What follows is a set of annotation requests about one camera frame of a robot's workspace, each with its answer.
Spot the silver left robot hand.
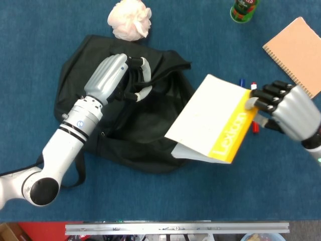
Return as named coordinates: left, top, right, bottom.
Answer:
left=84, top=53, right=153, bottom=105

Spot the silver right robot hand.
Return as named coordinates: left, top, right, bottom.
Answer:
left=245, top=80, right=321, bottom=143

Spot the black fabric backpack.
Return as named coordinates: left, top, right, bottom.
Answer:
left=35, top=34, right=195, bottom=189

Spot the white and yellow booklet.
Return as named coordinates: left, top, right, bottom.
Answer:
left=164, top=73, right=259, bottom=165

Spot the red whiteboard marker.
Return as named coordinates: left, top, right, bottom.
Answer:
left=250, top=82, right=260, bottom=134

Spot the white mesh bath pouf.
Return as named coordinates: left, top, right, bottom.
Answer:
left=107, top=0, right=152, bottom=42

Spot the tan spiral notebook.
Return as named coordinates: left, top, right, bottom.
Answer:
left=262, top=16, right=321, bottom=100

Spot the green Pringles can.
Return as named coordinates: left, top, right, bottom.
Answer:
left=230, top=0, right=261, bottom=24

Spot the light blue plastic bowl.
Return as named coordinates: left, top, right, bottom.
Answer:
left=240, top=233, right=286, bottom=241

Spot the blue felt table cover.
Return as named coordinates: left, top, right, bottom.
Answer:
left=0, top=0, right=321, bottom=223

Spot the red box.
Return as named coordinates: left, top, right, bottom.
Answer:
left=19, top=221, right=83, bottom=241

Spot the brown cardboard box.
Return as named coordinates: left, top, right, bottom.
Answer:
left=0, top=222, right=26, bottom=241

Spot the aluminium profile rail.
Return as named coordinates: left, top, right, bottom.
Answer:
left=65, top=221, right=290, bottom=235

